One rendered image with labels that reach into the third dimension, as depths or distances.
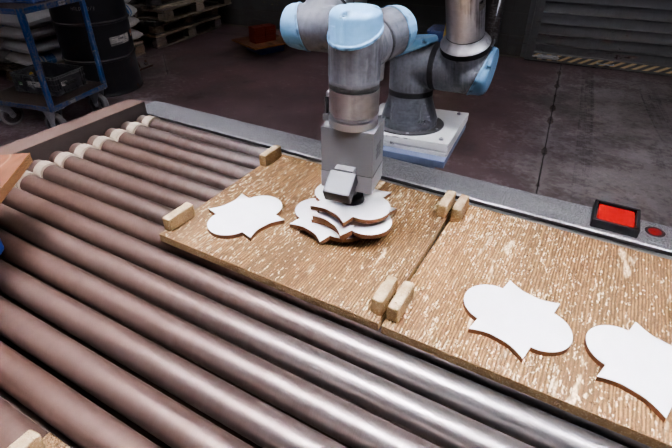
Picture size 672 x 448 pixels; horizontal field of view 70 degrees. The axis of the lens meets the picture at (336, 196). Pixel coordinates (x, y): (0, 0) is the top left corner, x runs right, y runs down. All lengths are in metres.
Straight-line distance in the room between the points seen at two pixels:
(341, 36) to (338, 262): 0.33
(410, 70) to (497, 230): 0.53
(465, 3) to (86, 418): 0.98
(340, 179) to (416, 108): 0.58
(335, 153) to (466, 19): 0.52
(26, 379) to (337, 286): 0.41
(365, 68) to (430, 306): 0.34
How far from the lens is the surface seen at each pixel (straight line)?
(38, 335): 0.78
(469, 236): 0.83
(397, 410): 0.61
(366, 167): 0.73
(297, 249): 0.78
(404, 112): 1.26
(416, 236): 0.81
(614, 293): 0.80
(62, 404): 0.68
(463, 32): 1.15
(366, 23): 0.66
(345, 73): 0.68
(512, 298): 0.72
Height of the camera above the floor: 1.42
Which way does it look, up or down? 32 degrees down
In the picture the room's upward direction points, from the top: straight up
